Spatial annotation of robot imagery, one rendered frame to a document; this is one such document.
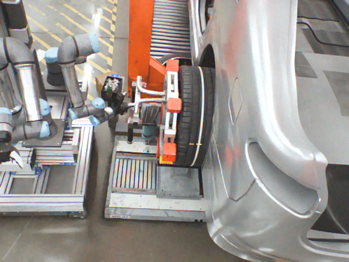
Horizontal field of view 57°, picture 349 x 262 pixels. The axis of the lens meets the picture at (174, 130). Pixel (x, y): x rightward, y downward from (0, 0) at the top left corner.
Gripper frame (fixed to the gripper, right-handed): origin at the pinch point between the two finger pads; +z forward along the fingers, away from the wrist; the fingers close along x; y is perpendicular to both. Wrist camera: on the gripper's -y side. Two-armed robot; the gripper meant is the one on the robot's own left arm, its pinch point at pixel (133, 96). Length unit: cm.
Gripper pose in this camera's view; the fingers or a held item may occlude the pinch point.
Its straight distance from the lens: 226.8
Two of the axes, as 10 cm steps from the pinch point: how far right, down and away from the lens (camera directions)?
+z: 6.9, -4.8, 5.5
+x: 7.1, 5.7, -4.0
